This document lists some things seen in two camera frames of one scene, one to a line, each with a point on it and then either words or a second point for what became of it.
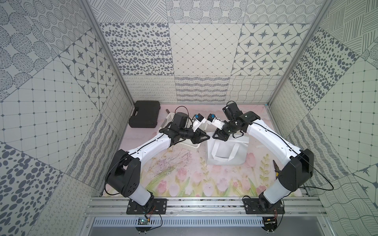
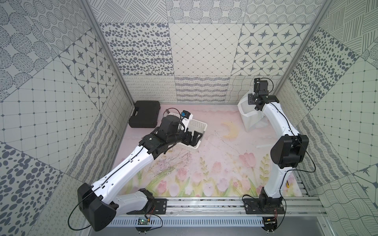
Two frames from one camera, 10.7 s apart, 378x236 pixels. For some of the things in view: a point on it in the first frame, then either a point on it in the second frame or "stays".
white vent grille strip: (181, 222) stays
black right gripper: (220, 136) to (250, 100)
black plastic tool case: (145, 115) stays
